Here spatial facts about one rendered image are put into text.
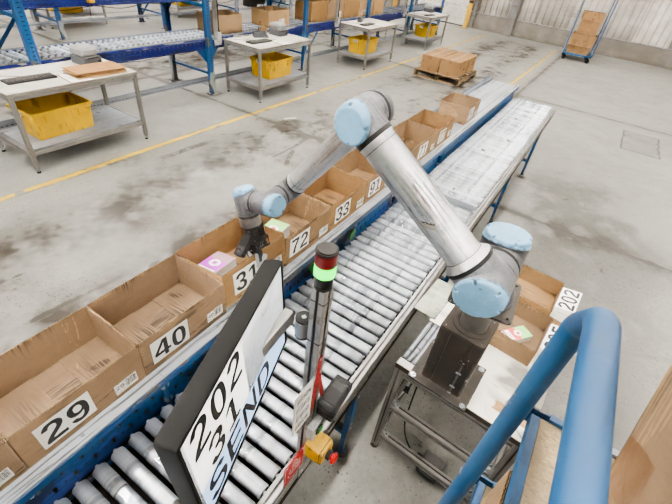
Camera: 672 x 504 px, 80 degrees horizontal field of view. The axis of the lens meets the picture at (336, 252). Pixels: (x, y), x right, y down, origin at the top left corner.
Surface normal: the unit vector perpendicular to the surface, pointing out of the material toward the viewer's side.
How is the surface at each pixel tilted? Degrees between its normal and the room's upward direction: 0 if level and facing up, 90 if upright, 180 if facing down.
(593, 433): 9
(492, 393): 0
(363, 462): 0
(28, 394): 1
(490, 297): 96
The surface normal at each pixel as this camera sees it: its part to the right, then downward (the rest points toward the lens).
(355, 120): -0.61, 0.41
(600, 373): -0.03, -0.83
